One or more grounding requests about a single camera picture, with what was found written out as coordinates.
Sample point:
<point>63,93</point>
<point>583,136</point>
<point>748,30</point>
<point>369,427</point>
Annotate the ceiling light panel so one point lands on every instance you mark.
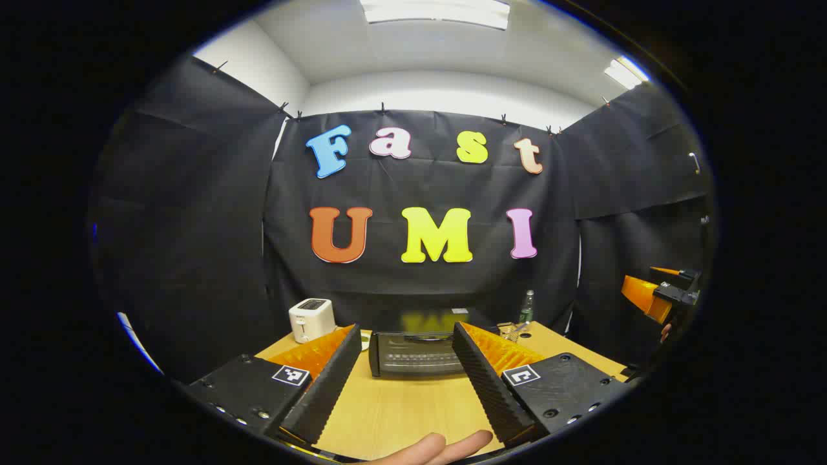
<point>436,11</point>
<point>625,72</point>

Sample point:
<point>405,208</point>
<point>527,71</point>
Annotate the black electric oven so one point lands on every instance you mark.
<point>413,356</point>

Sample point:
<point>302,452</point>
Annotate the clear plastic water bottle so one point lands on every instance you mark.
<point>527,311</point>

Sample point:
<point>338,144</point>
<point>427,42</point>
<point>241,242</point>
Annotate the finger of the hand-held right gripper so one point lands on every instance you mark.
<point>643,297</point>

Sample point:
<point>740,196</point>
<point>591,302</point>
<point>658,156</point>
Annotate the white toaster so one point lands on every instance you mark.
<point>311,320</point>

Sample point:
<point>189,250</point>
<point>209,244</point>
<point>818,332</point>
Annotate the small patterned dish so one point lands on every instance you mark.
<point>366,339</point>

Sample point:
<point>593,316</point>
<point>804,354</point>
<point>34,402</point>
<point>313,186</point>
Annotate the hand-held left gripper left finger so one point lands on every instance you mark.
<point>326,394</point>

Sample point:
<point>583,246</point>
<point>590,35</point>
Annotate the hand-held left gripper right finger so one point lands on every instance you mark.
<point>488,394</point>

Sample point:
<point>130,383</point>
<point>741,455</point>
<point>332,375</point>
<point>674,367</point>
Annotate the black backdrop cloth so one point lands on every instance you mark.
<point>194,226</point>

